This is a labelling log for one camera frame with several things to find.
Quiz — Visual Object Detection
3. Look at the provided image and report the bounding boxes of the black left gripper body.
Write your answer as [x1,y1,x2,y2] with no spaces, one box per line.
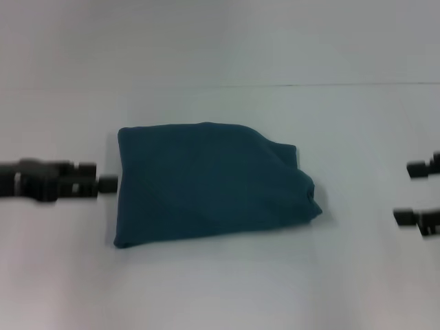
[0,157,63,206]

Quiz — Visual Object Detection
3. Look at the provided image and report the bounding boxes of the teal blue shirt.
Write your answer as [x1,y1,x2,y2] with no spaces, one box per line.
[112,120,324,250]

